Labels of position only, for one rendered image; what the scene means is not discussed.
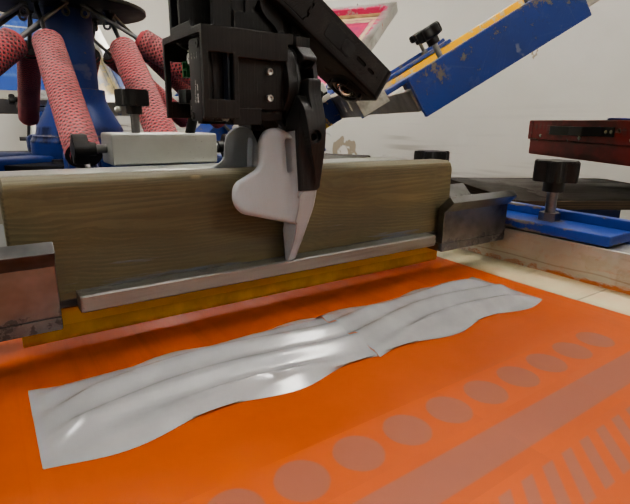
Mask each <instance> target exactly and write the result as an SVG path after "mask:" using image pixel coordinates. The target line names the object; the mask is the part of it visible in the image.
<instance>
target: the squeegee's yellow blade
mask: <svg viewBox="0 0 630 504"><path fill-rule="evenodd" d="M431 251H436V250H433V249H429V248H427V247H426V248H421V249H415V250H410V251H405V252H400V253H395V254H389V255H384V256H379V257H374V258H368V259H363V260H358V261H353V262H348V263H342V264H337V265H332V266H327V267H321V268H316V269H311V270H306V271H301V272H295V273H290V274H285V275H280V276H274V277H269V278H264V279H259V280H254V281H248V282H243V283H238V284H233V285H227V286H222V287H217V288H212V289H207V290H201V291H196V292H191V293H186V294H180V295H175V296H170V297H165V298H160V299H154V300H149V301H144V302H139V303H133V304H128V305H123V306H118V307H113V308H107V309H102V310H97V311H92V312H86V313H81V311H80V309H79V307H78V306H74V307H69V308H63V309H61V313H62V315H61V316H62V320H63V325H66V324H71V323H76V322H81V321H86V320H91V319H96V318H101V317H106V316H111V315H116V314H121V313H126V312H131V311H136V310H141V309H146V308H151V307H156V306H161V305H166V304H171V303H176V302H181V301H186V300H191V299H196V298H201V297H206V296H211V295H216V294H221V293H226V292H231V291H236V290H241V289H246V288H251V287H256V286H261V285H266V284H271V283H276V282H281V281H286V280H291V279H296V278H301V277H306V276H311V275H316V274H321V273H326V272H331V271H336V270H341V269H346V268H351V267H356V266H361V265H366V264H371V263H376V262H381V261H386V260H391V259H396V258H401V257H406V256H411V255H416V254H421V253H426V252H431Z"/></svg>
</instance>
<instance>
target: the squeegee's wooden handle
mask: <svg viewBox="0 0 630 504"><path fill-rule="evenodd" d="M256 167H257V166H255V167H232V168H210V169H187V170H164V171H142V172H119V173H96V174H74V175H51V176H28V177H6V178H0V208H1V214H2V220H3V226H4V232H5V238H6V245H7V246H15V245H24V244H33V243H42V242H52V243H53V245H54V250H55V269H56V276H57V283H58V291H59V298H60V305H61V309H63V308H69V307H74V306H78V302H77V294H76V290H82V289H88V288H94V287H100V286H106V285H112V284H118V283H124V282H130V281H136V280H142V279H148V278H154V277H160V276H166V275H172V274H178V273H184V272H190V271H196V270H202V269H208V268H214V267H220V266H226V265H232V264H238V263H244V262H250V261H256V260H262V259H268V258H274V257H280V256H284V246H283V234H282V232H283V226H284V222H281V221H275V220H270V219H265V218H260V217H254V216H249V215H244V214H242V213H240V212H239V211H238V210H237V209H236V208H235V206H234V204H233V201H232V188H233V186H234V184H235V183H236V182H237V181H238V180H240V179H241V178H243V177H244V176H246V175H247V174H249V173H251V172H252V171H254V170H255V168H256ZM451 172H452V167H451V163H450V162H449V161H448V160H441V159H414V160H391V161H368V162H346V163H323V166H322V173H321V180H320V187H319V188H318V189H317V191H316V198H315V203H314V207H313V210H312V213H311V216H310V219H309V222H308V225H307V228H306V230H305V233H304V236H303V239H302V241H301V244H300V247H299V250H298V253H304V252H310V251H316V250H322V249H328V248H334V247H340V246H346V245H352V244H358V243H364V242H370V241H376V240H383V239H389V238H395V237H401V236H407V235H413V234H419V233H425V232H426V233H430V234H433V235H435V236H437V224H438V212H439V207H440V206H441V205H442V204H443V203H444V202H445V201H446V200H447V199H448V198H449V195H450V184H451ZM298 253H297V254H298Z"/></svg>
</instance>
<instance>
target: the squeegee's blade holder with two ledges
mask: <svg viewBox="0 0 630 504"><path fill-rule="evenodd" d="M435 238H436V236H435V235H433V234H430V233H426V232H425V233H419V234H413V235H407V236H401V237H395V238H389V239H383V240H376V241H370V242H364V243H358V244H352V245H346V246H340V247H334V248H328V249H322V250H316V251H310V252H304V253H298V254H297V255H296V258H295V259H293V260H289V261H287V260H285V259H284V256H280V257H274V258H268V259H262V260H256V261H250V262H244V263H238V264H232V265H226V266H220V267H214V268H208V269H202V270H196V271H190V272H184V273H178V274H172V275H166V276H160V277H154V278H148V279H142V280H136V281H130V282H124V283H118V284H112V285H106V286H100V287H94V288H88V289H82V290H76V294H77V302H78V307H79V309H80V311H81V313H86V312H92V311H97V310H102V309H107V308H113V307H118V306H123V305H128V304H133V303H139V302H144V301H149V300H154V299H160V298H165V297H170V296H175V295H180V294H186V293H191V292H196V291H201V290H207V289H212V288H217V287H222V286H227V285H233V284H238V283H243V282H248V281H254V280H259V279H264V278H269V277H274V276H280V275H285V274H290V273H295V272H301V271H306V270H311V269H316V268H321V267H327V266H332V265H337V264H342V263H348V262H353V261H358V260H363V259H368V258H374V257H379V256H384V255H389V254H395V253H400V252H405V251H410V250H415V249H421V248H426V247H431V246H434V245H435Z"/></svg>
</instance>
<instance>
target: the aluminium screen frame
mask: <svg viewBox="0 0 630 504"><path fill-rule="evenodd" d="M460 249H463V250H467V251H471V252H474V253H478V254H482V255H485V256H489V257H493V258H496V259H500V260H504V261H507V262H511V263H515V264H518V265H522V266H526V267H529V268H533V269H537V270H540V271H544V272H548V273H551V274H555V275H559V276H562V277H566V278H570V279H573V280H577V281H581V282H584V283H588V284H592V285H595V286H599V287H603V288H606V289H610V290H614V291H617V292H621V293H625V294H628V295H630V244H626V243H622V244H619V245H615V246H611V247H602V246H598V245H593V244H588V243H583V242H578V241H574V240H569V239H564V238H559V237H554V236H550V235H545V234H540V233H535V232H530V231H525V230H521V229H516V228H511V227H506V226H505V231H504V239H503V240H498V241H493V242H488V243H483V244H478V245H473V246H468V247H463V248H460Z"/></svg>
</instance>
